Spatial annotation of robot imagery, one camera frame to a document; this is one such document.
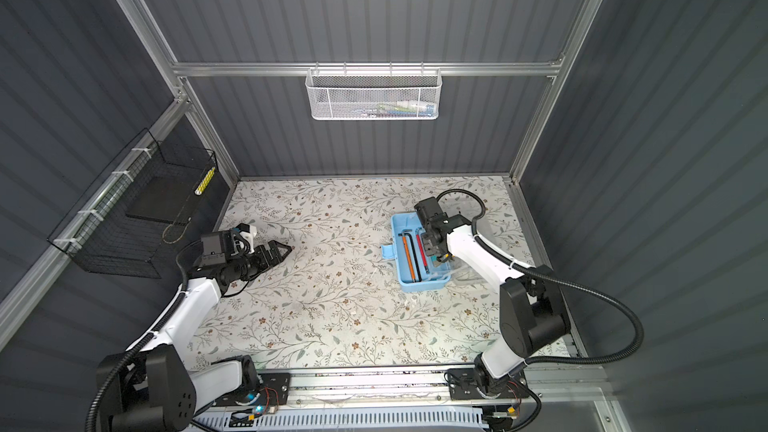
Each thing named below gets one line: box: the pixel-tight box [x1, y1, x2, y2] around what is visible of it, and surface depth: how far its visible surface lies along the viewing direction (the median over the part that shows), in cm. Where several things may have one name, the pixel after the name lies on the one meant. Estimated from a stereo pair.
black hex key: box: [398, 232, 423, 282], surface depth 101 cm
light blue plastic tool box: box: [382, 211, 451, 293], surface depth 98 cm
